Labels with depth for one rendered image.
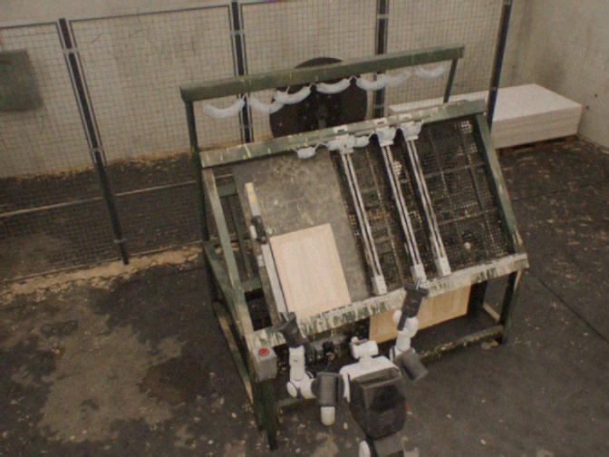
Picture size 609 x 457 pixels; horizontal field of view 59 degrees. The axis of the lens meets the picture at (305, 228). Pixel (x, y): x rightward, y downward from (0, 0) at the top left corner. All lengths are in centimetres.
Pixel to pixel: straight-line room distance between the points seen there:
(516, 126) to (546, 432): 457
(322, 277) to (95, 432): 202
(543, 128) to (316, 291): 526
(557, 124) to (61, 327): 666
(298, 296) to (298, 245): 34
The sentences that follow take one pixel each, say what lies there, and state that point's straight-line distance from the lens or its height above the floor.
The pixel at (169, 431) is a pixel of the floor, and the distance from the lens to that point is 431.
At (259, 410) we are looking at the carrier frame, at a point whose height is 22.
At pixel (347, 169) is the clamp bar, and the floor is 162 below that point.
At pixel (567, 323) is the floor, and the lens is 532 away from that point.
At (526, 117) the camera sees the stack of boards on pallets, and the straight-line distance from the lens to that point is 796.
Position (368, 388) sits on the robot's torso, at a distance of 255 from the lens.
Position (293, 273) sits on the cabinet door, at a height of 112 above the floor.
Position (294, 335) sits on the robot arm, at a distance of 263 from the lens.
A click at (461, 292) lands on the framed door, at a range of 455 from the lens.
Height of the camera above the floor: 335
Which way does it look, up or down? 33 degrees down
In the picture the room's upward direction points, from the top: 2 degrees counter-clockwise
